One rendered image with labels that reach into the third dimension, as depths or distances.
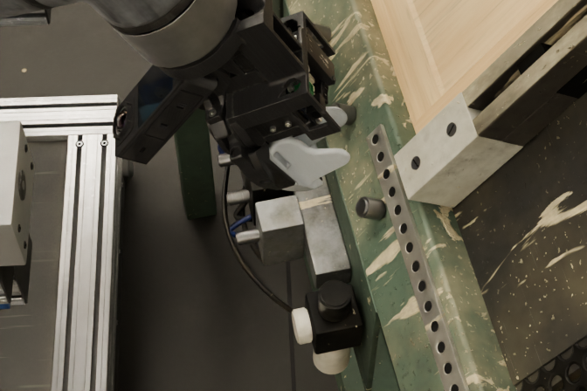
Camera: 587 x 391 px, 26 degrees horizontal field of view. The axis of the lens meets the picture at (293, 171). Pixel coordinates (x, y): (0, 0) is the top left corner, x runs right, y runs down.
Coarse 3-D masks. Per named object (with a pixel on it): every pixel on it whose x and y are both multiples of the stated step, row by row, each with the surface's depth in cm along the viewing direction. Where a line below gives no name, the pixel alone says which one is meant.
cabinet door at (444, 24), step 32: (384, 0) 161; (416, 0) 156; (448, 0) 151; (480, 0) 146; (512, 0) 142; (544, 0) 138; (384, 32) 160; (416, 32) 155; (448, 32) 150; (480, 32) 146; (512, 32) 141; (416, 64) 154; (448, 64) 149; (480, 64) 144; (416, 96) 153; (448, 96) 148; (416, 128) 152
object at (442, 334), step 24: (384, 144) 150; (384, 168) 150; (384, 192) 149; (408, 216) 145; (408, 240) 144; (408, 264) 144; (432, 288) 140; (432, 312) 139; (432, 336) 139; (456, 360) 135; (456, 384) 134
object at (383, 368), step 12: (276, 0) 204; (276, 12) 206; (312, 288) 228; (384, 348) 214; (384, 360) 213; (348, 372) 212; (384, 372) 212; (348, 384) 211; (360, 384) 211; (372, 384) 211; (384, 384) 211; (396, 384) 211
